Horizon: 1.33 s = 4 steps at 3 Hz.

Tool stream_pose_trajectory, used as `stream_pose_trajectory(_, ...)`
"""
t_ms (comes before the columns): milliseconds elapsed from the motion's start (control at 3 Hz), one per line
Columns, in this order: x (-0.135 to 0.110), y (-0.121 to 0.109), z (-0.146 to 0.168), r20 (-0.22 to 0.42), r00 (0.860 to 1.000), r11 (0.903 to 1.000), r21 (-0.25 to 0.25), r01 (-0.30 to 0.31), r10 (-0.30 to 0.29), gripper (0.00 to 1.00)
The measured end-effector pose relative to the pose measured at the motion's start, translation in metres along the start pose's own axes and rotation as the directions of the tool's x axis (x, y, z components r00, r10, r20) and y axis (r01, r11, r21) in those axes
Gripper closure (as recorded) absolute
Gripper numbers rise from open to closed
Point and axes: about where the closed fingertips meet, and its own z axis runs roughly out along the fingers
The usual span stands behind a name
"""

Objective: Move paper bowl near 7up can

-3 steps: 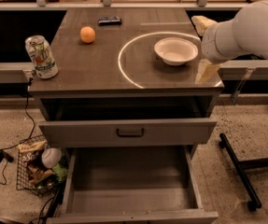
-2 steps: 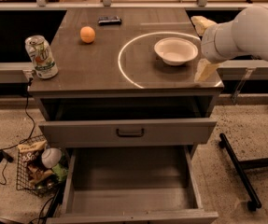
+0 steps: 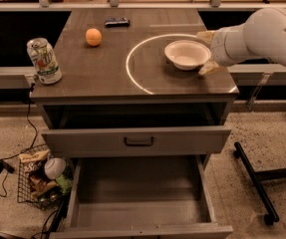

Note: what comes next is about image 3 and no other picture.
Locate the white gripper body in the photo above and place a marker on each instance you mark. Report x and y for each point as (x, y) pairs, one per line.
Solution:
(218, 49)

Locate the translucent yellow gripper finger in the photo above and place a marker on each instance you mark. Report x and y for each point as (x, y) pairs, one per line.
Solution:
(208, 67)
(205, 36)

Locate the white paper bowl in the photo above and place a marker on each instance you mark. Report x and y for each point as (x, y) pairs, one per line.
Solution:
(187, 55)

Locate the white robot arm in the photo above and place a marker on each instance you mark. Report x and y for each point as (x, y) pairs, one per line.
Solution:
(261, 36)

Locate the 7up soda can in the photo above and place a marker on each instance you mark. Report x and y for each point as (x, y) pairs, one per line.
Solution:
(44, 61)

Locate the white bowl in basket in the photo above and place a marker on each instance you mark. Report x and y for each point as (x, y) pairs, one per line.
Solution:
(54, 167)

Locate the grey wooden drawer cabinet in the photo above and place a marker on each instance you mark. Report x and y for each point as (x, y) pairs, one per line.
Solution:
(127, 81)

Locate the orange fruit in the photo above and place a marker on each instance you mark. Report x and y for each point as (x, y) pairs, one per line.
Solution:
(94, 37)

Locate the black wheeled stand base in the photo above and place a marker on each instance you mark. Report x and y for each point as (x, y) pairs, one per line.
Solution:
(257, 177)

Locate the open bottom drawer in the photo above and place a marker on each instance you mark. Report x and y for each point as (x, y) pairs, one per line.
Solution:
(150, 197)

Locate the green item in basket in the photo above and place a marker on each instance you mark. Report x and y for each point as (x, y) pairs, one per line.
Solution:
(65, 183)

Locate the chip bag in basket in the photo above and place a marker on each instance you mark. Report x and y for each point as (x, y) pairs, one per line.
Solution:
(33, 166)

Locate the middle drawer with handle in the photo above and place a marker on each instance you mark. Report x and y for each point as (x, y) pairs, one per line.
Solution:
(136, 141)

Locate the black wire basket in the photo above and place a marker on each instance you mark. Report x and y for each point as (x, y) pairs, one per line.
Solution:
(43, 195)

